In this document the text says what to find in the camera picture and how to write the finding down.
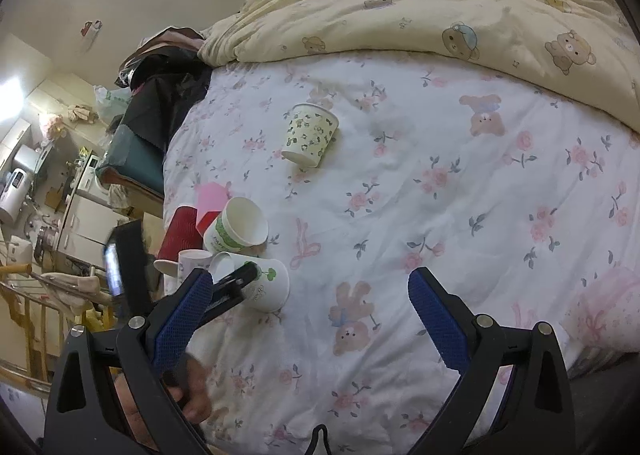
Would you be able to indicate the dark green cushion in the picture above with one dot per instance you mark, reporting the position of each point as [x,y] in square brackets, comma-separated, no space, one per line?
[134,157]

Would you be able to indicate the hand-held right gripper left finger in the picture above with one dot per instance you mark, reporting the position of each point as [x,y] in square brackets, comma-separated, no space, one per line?
[181,317]

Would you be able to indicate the white cup with green band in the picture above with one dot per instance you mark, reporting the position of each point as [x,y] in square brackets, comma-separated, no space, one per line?
[239,231]

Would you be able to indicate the beige cloth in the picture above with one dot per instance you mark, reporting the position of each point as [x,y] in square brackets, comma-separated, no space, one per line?
[70,283]

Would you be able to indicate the person's left hand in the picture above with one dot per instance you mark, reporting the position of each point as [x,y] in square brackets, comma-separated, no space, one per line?
[192,385]

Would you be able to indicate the green patterned paper cup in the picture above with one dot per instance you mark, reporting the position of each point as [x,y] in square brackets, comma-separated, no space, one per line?
[311,136]

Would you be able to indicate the floral white bed sheet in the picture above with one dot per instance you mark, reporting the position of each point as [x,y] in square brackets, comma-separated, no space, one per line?
[410,215]

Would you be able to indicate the red ribbed paper cup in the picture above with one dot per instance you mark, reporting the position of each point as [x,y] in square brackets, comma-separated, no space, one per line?
[177,233]

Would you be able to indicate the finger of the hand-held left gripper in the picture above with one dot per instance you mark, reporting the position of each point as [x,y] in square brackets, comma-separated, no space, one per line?
[241,277]

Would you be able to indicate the pink bow print cloth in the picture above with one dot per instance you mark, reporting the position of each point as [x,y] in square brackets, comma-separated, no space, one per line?
[607,310]

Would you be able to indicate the plain white paper cup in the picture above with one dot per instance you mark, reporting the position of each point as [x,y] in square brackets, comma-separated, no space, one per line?
[221,266]

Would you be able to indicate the white cabinet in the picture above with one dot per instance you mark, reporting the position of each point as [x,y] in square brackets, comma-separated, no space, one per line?
[90,222]

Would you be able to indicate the white cup with green sprout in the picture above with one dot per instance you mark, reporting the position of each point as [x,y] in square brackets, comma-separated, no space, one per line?
[267,287]

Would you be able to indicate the clear plastic bag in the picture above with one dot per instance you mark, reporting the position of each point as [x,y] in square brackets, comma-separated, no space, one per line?
[107,101]

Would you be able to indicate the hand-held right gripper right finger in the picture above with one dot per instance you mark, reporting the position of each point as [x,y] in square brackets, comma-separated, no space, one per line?
[437,315]

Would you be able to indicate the pink paper cup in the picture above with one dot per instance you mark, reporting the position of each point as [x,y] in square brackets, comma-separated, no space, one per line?
[211,202]

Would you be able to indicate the dark clothes pile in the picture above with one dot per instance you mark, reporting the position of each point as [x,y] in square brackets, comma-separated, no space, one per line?
[160,85]

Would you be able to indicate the wooden rail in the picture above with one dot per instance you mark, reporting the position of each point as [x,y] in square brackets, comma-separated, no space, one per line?
[27,300]

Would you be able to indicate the yellow bear print quilt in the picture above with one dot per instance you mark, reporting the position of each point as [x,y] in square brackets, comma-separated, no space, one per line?
[440,0]

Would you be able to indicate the white rice cooker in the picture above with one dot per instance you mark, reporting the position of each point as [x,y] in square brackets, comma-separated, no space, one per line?
[16,187]

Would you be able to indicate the white cup with purple print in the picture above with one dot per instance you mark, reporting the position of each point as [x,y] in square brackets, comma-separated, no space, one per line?
[194,261]

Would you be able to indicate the pink plush toy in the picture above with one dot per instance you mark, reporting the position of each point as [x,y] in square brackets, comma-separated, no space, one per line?
[52,126]

